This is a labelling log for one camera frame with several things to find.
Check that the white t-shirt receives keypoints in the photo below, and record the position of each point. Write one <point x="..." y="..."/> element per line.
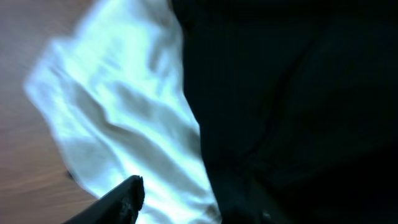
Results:
<point x="112" y="96"/>

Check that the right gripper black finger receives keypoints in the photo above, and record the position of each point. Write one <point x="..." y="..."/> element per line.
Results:
<point x="119" y="206"/>

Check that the black shorts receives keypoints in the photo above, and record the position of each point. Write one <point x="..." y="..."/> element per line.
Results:
<point x="297" y="107"/>

